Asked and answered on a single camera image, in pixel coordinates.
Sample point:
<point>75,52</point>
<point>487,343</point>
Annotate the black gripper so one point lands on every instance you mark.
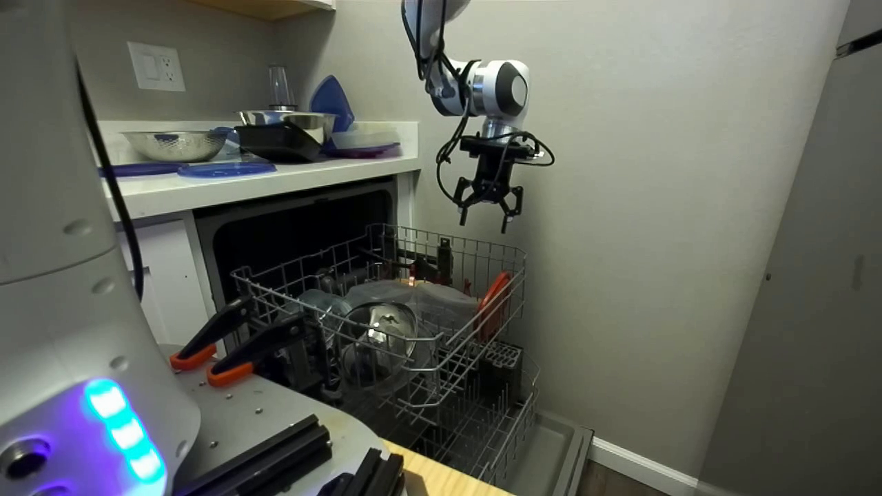
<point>498,169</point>

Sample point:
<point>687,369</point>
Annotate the clear container with purple lid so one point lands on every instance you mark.
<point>363,142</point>

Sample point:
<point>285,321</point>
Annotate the large blue rounded lid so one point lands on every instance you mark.
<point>332,99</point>

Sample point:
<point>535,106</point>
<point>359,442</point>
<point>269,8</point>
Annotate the built-in dishwasher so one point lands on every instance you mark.
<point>277,224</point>

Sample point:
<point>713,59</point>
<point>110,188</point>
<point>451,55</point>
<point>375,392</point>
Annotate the open dishwasher door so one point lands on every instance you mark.
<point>551,454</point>

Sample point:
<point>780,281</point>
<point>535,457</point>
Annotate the light blue square lid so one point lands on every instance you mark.
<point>225,169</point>

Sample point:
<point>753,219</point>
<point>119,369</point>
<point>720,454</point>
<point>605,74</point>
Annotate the dark blue round lid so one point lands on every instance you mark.
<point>139,169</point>

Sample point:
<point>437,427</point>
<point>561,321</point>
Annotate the black utensil in rack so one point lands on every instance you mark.
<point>445,259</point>

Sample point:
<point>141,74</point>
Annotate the clear plastic container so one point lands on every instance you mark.
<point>321,300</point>
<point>430,300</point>

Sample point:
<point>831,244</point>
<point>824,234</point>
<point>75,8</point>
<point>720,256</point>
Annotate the small steel bowl in rack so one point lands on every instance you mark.
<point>387,325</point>

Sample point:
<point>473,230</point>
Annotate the black cutlery basket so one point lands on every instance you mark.
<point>503,373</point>

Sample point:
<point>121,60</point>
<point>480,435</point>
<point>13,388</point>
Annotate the shiny steel bowl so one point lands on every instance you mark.
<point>303,117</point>

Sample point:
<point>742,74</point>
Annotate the black plastic tray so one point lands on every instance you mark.
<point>280,142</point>

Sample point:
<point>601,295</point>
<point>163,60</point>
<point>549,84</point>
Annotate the clear blender jar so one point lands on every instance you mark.
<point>280,87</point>

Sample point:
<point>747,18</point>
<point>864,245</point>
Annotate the black clamp with orange tips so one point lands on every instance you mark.
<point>208,335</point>
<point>266,344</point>

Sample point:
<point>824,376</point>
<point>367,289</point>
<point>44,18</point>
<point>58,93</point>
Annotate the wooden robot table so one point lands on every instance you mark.
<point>443,478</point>

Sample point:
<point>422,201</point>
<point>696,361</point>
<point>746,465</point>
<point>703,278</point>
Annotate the white baseboard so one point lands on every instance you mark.
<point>642,465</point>

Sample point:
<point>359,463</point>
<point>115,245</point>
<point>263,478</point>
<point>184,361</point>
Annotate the large steel mixing bowl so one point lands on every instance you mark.
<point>174,143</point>

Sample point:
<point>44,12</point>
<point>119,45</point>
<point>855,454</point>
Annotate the grey metal mounting plate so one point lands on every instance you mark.
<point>248,408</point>

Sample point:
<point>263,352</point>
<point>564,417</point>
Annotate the white base cabinet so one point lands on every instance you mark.
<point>168,277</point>

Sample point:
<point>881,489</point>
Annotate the upper wall cabinet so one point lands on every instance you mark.
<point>266,7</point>

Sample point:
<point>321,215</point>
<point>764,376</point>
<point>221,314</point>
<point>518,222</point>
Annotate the black aluminium rail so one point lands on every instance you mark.
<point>266,454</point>
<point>372,471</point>

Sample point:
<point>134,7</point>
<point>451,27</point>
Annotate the white wall outlet plate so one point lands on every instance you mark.
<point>156,66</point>

